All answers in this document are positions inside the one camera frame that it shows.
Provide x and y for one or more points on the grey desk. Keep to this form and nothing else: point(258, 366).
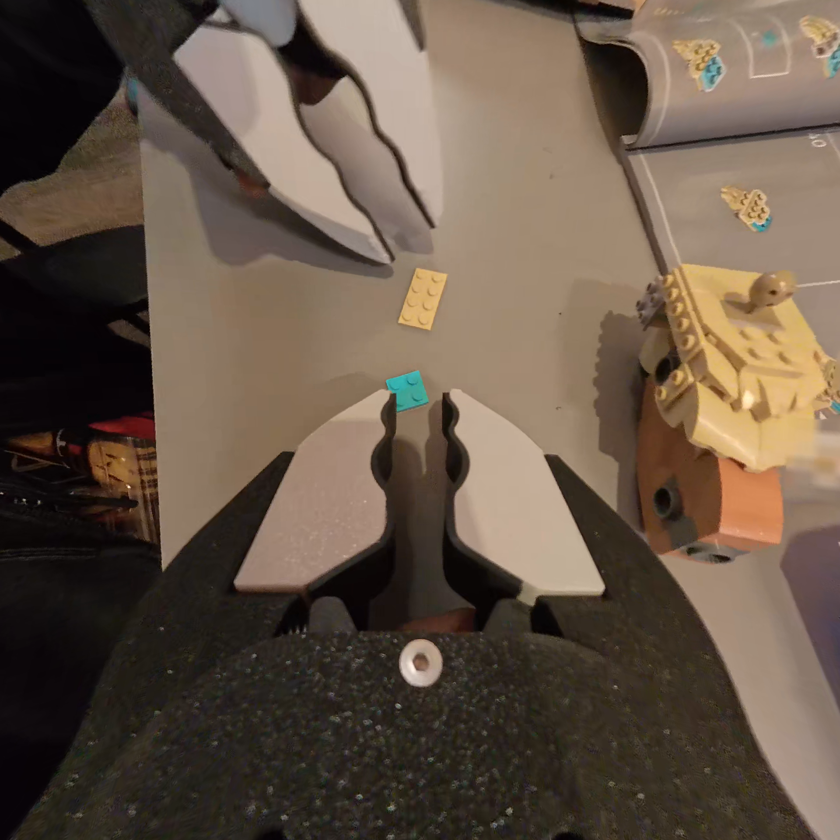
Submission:
point(525, 263)

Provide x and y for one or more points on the person's black jacket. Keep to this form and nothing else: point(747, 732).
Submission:
point(53, 656)

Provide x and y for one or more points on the person's left forearm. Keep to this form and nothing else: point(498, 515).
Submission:
point(53, 66)

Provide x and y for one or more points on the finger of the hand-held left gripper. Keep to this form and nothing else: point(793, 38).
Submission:
point(394, 66)
point(250, 105)

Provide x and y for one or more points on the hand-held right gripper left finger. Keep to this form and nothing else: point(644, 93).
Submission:
point(315, 519)

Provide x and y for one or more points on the tan brick model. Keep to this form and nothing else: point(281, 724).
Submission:
point(735, 381)

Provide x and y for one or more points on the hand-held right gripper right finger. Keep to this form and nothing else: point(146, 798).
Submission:
point(523, 519)

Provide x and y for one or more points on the grey instruction booklet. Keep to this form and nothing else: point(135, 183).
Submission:
point(735, 184)

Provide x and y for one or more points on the small teal plate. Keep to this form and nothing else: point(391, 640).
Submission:
point(408, 390)

